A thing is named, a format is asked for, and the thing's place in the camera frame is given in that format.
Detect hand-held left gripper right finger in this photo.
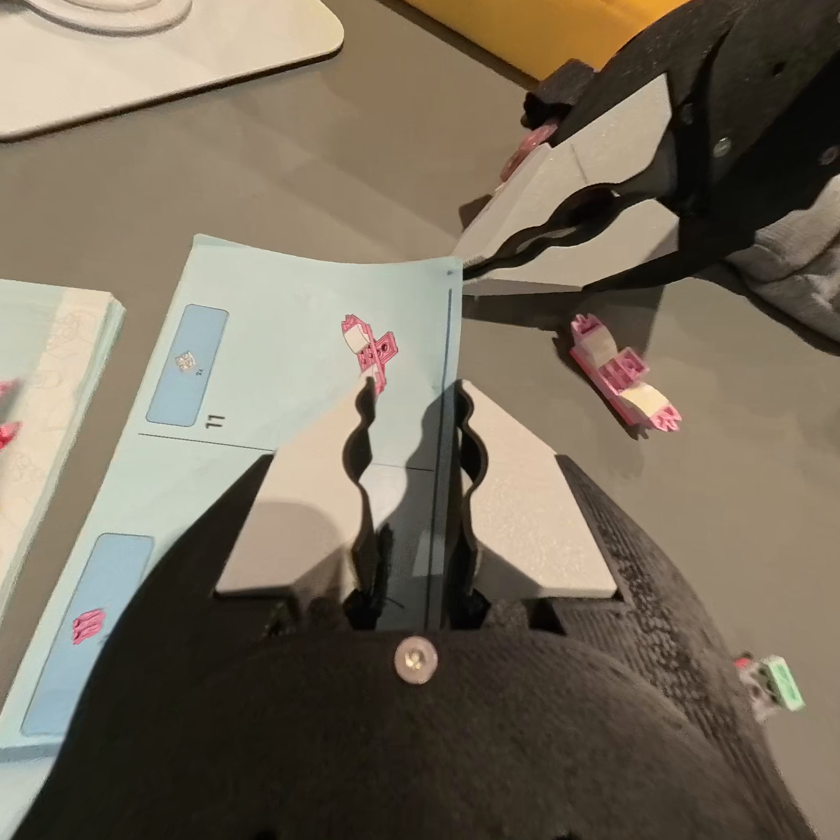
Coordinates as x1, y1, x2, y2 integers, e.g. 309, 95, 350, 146
456, 379, 621, 602

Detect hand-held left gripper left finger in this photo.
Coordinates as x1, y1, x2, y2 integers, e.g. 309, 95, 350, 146
212, 379, 378, 601

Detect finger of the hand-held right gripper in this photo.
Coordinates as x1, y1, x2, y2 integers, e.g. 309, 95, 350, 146
451, 72, 673, 270
461, 193, 683, 298

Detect pink brick assembly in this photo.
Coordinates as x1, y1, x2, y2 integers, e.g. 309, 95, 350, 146
568, 313, 683, 435

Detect person's right forearm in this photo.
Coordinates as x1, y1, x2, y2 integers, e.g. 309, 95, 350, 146
722, 189, 840, 307

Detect small pink brick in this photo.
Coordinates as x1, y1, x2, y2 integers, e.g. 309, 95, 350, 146
500, 123, 557, 182

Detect shallow yellow plastic bin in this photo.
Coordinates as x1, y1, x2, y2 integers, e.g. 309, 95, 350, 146
403, 0, 697, 84

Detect open pale blue instruction booklet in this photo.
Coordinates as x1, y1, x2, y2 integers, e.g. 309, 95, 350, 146
0, 235, 465, 763

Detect winged grey mint brick assembly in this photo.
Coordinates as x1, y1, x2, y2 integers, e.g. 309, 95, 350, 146
734, 653, 807, 724

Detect wooden top white stand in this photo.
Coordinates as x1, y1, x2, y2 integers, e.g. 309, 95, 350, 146
0, 0, 345, 143

